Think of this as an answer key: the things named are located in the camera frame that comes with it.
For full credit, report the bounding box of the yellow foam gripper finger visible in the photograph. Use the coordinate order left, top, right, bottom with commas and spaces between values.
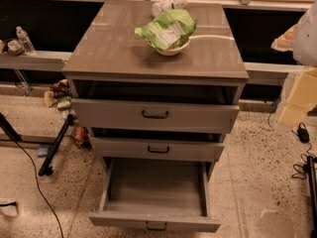
271, 26, 296, 52
278, 67, 317, 127

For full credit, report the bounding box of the green rice chip bag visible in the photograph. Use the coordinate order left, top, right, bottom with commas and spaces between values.
135, 9, 197, 51

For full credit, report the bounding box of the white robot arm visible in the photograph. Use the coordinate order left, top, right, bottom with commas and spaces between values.
271, 2, 317, 127

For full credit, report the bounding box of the grey drawer cabinet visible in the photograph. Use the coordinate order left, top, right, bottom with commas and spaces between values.
61, 0, 250, 180

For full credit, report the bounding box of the bottom grey drawer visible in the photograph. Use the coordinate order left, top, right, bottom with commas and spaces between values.
89, 158, 220, 233

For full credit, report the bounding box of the grey drawer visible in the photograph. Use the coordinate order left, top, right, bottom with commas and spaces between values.
72, 98, 240, 134
91, 137, 224, 162
89, 158, 220, 233

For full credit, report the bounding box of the middle grey drawer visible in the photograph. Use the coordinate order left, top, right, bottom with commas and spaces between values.
91, 137, 224, 162

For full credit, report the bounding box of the top grey drawer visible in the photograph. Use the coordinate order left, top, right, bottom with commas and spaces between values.
72, 98, 240, 134

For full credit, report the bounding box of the black power adapter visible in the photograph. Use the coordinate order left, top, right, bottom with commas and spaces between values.
297, 123, 310, 143

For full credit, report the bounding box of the black stand right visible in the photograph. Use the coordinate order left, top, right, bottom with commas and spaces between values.
307, 156, 317, 238

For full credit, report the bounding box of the pile of snack bags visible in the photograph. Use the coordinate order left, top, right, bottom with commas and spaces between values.
44, 79, 91, 149

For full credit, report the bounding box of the clear water bottle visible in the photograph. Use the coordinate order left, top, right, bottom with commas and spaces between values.
16, 26, 36, 56

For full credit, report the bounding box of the blue sponge on floor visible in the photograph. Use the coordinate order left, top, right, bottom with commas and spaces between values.
37, 144, 50, 158

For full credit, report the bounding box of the black tripod leg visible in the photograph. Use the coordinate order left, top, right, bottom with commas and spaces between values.
39, 114, 74, 177

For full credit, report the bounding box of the brown basket with items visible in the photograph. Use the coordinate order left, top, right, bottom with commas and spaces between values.
0, 39, 24, 56

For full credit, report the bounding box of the black floor cable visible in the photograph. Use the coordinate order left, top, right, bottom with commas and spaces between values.
0, 129, 65, 238

